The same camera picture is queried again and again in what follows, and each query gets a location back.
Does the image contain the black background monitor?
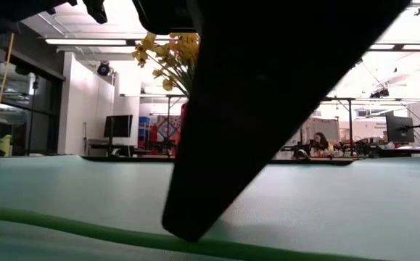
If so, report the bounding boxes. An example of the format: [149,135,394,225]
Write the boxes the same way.
[103,115,133,138]

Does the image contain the red ribbed glass vase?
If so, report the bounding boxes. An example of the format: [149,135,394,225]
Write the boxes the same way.
[179,102,189,149]

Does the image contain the black monitor on arm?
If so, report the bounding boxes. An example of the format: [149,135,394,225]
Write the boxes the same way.
[385,110,416,144]

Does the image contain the ceiling light strip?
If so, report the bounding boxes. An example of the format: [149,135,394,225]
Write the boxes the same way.
[44,38,420,51]

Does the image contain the colourful patterned wall hanging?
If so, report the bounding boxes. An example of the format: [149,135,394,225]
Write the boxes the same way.
[155,115,181,146]

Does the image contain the black background metal frame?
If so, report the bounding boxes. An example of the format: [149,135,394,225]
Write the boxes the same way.
[165,94,356,157]

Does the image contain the orange artificial flower bunch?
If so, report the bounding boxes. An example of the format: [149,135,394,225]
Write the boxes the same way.
[158,32,200,99]
[131,32,174,91]

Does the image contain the blue storage bins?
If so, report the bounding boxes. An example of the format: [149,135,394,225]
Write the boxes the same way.
[139,115,152,148]

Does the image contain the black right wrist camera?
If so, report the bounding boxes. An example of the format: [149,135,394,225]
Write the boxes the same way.
[132,0,198,36]

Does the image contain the wooden stick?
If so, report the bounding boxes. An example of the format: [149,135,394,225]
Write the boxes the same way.
[0,33,15,145]

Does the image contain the yellow green container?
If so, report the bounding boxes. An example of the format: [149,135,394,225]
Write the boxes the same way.
[0,134,14,157]

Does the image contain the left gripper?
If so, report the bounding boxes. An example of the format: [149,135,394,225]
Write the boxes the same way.
[0,0,108,39]

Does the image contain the person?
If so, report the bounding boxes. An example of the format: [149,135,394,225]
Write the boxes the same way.
[310,131,332,157]

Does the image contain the black ceiling spotlight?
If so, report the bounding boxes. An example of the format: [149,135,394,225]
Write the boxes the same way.
[96,61,111,77]

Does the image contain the yellow artificial tulip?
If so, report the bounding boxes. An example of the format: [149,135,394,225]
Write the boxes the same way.
[0,198,388,261]

